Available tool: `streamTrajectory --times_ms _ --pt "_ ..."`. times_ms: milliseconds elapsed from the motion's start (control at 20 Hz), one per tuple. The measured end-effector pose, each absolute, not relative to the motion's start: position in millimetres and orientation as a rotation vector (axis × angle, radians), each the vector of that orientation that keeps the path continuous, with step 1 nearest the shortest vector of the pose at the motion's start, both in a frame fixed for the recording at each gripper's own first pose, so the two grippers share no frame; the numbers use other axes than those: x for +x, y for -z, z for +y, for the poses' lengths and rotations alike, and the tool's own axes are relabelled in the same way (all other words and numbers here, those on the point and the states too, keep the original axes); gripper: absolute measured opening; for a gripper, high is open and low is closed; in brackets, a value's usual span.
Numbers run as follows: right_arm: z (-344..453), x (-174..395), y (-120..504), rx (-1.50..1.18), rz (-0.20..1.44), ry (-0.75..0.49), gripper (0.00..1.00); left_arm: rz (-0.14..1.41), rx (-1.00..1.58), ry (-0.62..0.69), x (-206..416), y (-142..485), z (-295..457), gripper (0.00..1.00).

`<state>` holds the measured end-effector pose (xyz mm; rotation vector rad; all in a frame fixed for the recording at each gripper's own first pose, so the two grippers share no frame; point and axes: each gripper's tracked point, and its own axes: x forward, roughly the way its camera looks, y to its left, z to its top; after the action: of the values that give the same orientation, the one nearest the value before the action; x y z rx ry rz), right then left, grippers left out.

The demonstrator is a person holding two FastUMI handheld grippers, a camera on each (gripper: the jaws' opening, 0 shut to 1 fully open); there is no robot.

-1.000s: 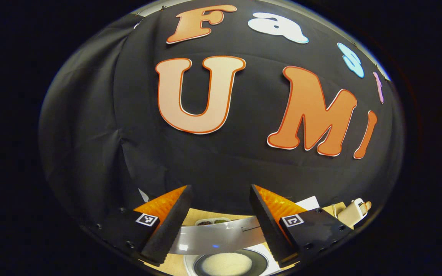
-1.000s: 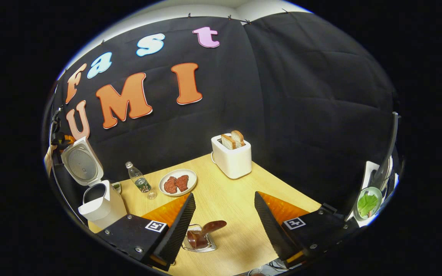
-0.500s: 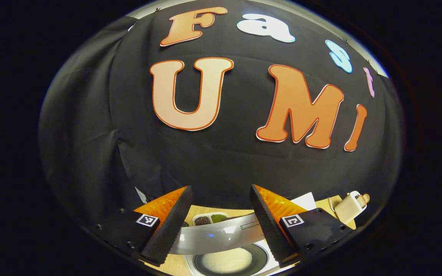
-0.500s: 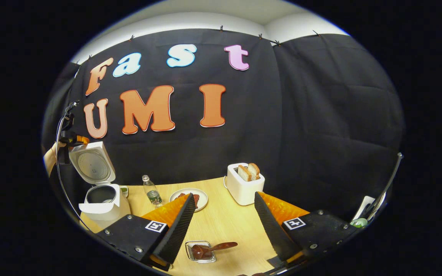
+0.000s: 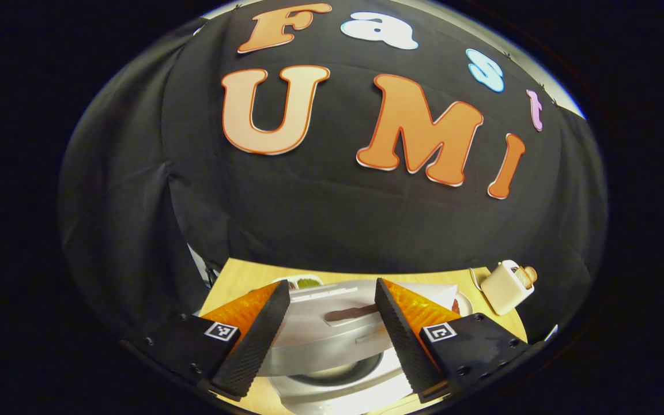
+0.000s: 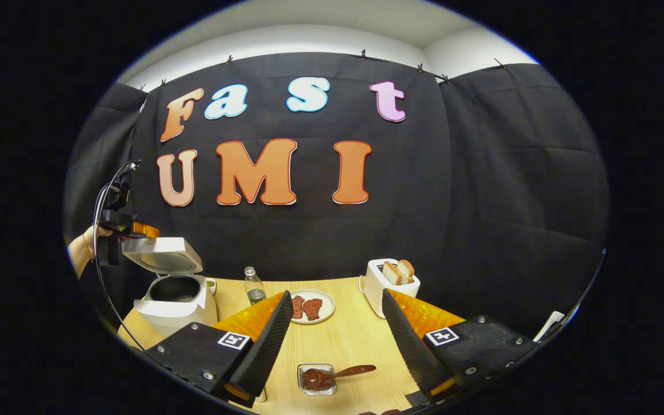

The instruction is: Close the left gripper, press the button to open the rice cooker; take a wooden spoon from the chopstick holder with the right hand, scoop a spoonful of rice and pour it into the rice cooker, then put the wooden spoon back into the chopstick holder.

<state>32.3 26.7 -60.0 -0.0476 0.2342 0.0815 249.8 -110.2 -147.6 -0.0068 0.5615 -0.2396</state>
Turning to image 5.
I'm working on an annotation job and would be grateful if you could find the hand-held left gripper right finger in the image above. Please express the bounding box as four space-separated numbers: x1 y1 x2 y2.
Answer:
375 278 531 404

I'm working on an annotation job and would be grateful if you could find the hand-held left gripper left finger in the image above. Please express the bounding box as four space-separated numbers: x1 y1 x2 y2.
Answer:
136 280 292 402

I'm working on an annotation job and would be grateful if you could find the white rice cooker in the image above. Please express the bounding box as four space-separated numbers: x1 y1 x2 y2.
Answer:
254 280 461 415

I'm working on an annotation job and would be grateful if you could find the white bowl with greens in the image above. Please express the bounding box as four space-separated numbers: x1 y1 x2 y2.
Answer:
271 276 326 292

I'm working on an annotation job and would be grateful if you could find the white plate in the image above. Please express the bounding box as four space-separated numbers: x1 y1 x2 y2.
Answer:
452 290 474 318

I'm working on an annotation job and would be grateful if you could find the cream toaster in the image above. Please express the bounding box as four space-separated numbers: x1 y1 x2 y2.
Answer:
480 260 535 316

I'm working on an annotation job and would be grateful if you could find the black backdrop cloth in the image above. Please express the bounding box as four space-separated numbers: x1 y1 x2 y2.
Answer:
58 0 608 346

